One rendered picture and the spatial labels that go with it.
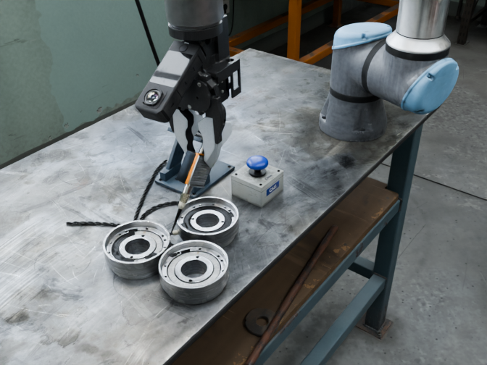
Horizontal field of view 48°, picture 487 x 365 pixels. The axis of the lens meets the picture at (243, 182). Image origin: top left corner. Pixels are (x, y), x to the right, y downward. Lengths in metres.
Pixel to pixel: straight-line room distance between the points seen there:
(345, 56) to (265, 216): 0.38
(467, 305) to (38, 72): 1.97
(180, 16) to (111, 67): 2.17
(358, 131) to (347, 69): 0.14
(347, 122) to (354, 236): 0.30
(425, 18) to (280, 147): 0.39
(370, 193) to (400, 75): 0.50
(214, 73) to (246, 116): 0.57
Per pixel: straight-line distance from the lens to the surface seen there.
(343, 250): 1.30
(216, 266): 0.84
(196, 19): 0.71
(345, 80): 1.17
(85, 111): 2.83
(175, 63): 0.73
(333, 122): 1.21
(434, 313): 1.98
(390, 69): 1.08
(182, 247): 0.87
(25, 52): 2.56
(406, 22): 1.06
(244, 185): 1.00
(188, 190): 0.82
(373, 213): 1.43
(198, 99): 0.75
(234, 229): 0.90
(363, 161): 1.15
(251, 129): 1.24
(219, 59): 0.78
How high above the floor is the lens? 1.40
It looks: 34 degrees down
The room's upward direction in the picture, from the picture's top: 1 degrees counter-clockwise
